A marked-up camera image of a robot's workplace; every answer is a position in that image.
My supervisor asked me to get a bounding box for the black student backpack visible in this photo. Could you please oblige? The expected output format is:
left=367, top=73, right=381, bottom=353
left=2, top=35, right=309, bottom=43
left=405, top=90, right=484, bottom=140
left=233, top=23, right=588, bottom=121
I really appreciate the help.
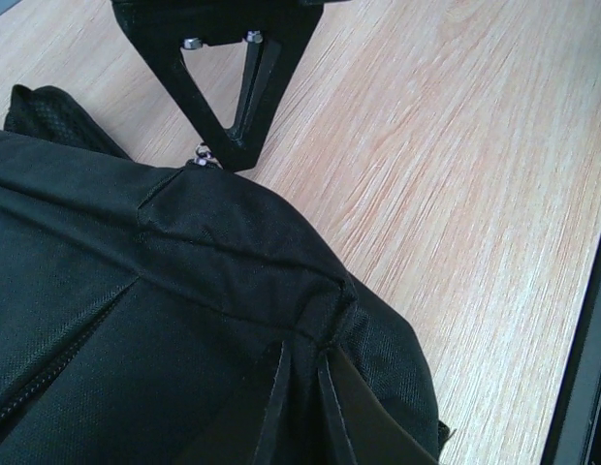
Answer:
left=0, top=85, right=449, bottom=464

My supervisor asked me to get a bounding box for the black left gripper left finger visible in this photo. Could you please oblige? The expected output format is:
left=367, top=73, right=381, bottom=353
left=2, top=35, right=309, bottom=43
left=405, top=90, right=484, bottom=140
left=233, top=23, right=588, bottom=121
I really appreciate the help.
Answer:
left=254, top=346, right=291, bottom=464

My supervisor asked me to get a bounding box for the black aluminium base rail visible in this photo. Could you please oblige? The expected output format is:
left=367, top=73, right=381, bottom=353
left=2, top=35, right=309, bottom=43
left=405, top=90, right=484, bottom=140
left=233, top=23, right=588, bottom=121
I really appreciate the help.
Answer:
left=541, top=235, right=601, bottom=464

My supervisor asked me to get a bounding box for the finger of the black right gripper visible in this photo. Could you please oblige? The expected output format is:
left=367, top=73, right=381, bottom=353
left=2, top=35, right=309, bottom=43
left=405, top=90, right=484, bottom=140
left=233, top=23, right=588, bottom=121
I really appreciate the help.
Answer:
left=111, top=1, right=325, bottom=172

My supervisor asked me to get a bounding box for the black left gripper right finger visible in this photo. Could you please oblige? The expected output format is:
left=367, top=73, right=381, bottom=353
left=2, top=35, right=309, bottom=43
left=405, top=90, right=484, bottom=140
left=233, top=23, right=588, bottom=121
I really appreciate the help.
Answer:
left=318, top=349, right=436, bottom=465

